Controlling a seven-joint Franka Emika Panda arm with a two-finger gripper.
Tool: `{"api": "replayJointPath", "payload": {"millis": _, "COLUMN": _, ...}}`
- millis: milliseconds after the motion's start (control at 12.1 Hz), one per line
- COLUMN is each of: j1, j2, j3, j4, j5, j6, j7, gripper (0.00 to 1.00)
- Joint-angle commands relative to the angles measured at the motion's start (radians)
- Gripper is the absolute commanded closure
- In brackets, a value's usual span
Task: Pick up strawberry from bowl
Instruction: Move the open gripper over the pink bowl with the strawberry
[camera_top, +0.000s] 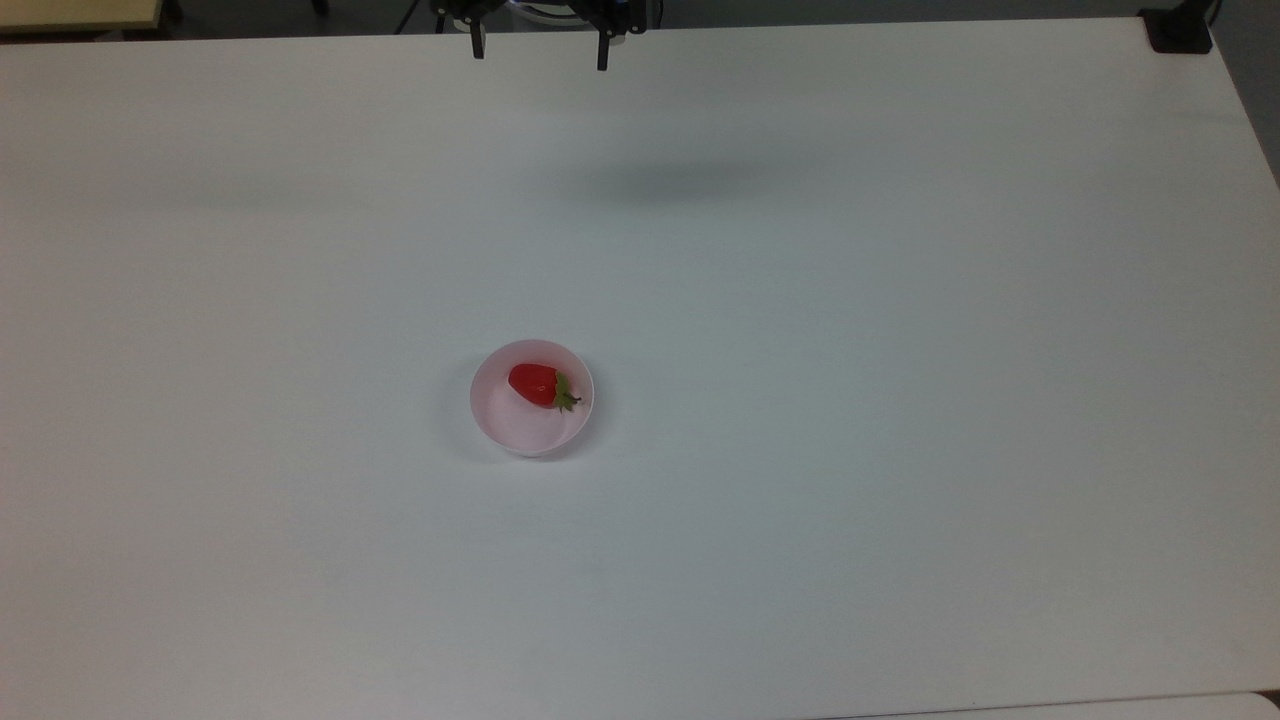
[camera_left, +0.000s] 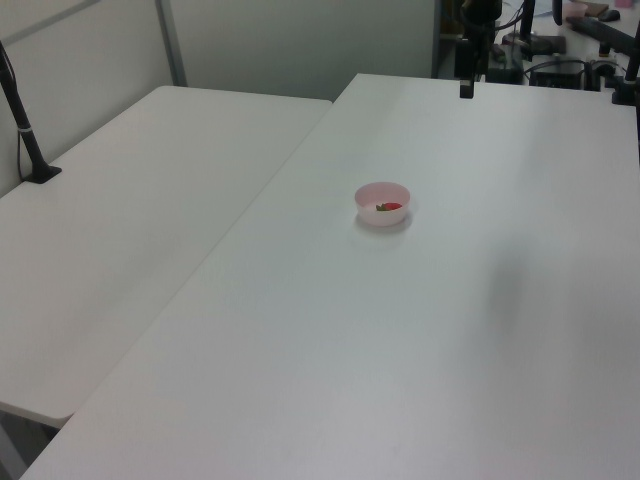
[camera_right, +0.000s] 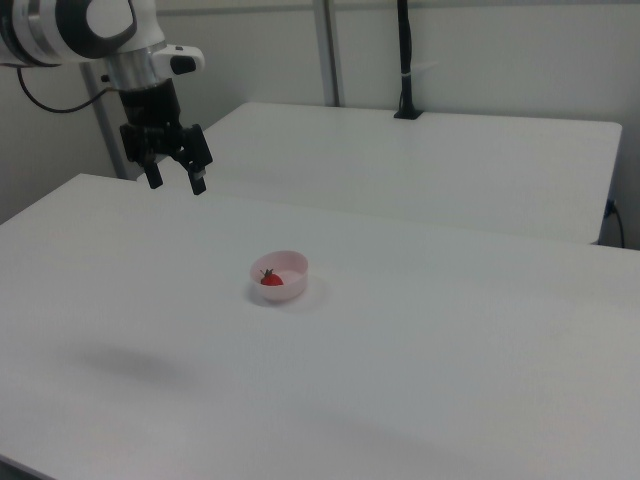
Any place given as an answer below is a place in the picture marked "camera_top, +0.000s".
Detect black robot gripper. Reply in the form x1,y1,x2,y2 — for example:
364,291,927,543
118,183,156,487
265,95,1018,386
430,0,651,72

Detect red strawberry with green leaves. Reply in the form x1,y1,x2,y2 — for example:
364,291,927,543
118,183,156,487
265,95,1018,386
508,362,583,414

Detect small pink bowl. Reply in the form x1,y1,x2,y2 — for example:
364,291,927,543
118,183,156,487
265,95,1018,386
470,339,595,459

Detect beige desk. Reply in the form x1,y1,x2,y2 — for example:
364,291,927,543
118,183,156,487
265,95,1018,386
0,0,166,39

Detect black camera stand clamp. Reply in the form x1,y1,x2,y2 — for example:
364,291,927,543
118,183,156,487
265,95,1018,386
1138,0,1217,55

